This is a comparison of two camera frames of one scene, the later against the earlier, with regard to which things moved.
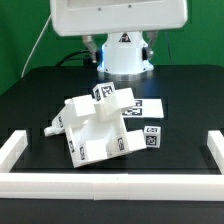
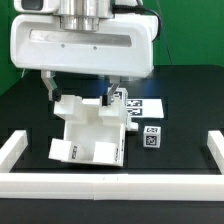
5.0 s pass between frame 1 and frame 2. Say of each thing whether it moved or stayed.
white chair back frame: moved
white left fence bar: stayed
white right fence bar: stayed
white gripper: moved
